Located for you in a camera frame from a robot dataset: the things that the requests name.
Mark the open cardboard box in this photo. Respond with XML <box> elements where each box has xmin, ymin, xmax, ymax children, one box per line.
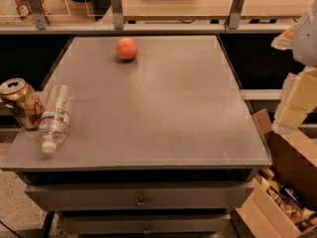
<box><xmin>234</xmin><ymin>109</ymin><xmax>317</xmax><ymax>238</ymax></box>

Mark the lower drawer knob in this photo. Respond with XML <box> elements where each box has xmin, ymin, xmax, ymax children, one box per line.
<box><xmin>143</xmin><ymin>224</ymin><xmax>151</xmax><ymax>235</ymax></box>

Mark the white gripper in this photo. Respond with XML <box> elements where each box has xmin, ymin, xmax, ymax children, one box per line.
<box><xmin>270</xmin><ymin>0</ymin><xmax>317</xmax><ymax>135</ymax></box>

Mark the left metal post bracket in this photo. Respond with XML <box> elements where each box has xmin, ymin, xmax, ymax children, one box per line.
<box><xmin>27</xmin><ymin>0</ymin><xmax>50</xmax><ymax>30</ymax></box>

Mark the grey drawer cabinet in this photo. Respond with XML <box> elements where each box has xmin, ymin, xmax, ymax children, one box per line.
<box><xmin>2</xmin><ymin>36</ymin><xmax>271</xmax><ymax>238</ymax></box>

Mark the orange snack package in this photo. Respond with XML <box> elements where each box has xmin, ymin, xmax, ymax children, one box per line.
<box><xmin>13</xmin><ymin>0</ymin><xmax>51</xmax><ymax>24</ymax></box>

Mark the drawer knob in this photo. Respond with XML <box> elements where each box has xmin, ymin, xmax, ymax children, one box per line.
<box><xmin>136</xmin><ymin>196</ymin><xmax>147</xmax><ymax>208</ymax></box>
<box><xmin>143</xmin><ymin>224</ymin><xmax>151</xmax><ymax>235</ymax></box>

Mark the upper drawer knob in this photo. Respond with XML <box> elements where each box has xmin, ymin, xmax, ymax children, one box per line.
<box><xmin>136</xmin><ymin>196</ymin><xmax>147</xmax><ymax>208</ymax></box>

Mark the orange-red apple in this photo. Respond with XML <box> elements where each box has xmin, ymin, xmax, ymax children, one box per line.
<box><xmin>116</xmin><ymin>38</ymin><xmax>139</xmax><ymax>60</ymax></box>

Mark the clear plastic water bottle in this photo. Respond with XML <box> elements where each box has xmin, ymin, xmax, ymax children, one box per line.
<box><xmin>38</xmin><ymin>84</ymin><xmax>74</xmax><ymax>153</ymax></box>

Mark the gold crushed soda can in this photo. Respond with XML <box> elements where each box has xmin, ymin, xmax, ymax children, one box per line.
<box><xmin>0</xmin><ymin>77</ymin><xmax>44</xmax><ymax>130</ymax></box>

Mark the snack bag in box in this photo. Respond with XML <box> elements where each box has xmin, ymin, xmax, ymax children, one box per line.
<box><xmin>266</xmin><ymin>187</ymin><xmax>316</xmax><ymax>231</ymax></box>

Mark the metal post bracket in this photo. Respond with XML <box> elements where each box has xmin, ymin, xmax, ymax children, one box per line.
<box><xmin>226</xmin><ymin>0</ymin><xmax>245</xmax><ymax>29</ymax></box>
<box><xmin>27</xmin><ymin>0</ymin><xmax>50</xmax><ymax>30</ymax></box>
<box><xmin>110</xmin><ymin>0</ymin><xmax>125</xmax><ymax>30</ymax></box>

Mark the middle metal post bracket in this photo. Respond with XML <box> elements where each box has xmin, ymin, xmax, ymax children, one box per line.
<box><xmin>110</xmin><ymin>0</ymin><xmax>125</xmax><ymax>30</ymax></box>

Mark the right metal post bracket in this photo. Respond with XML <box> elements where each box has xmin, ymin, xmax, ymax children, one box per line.
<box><xmin>226</xmin><ymin>0</ymin><xmax>245</xmax><ymax>29</ymax></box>

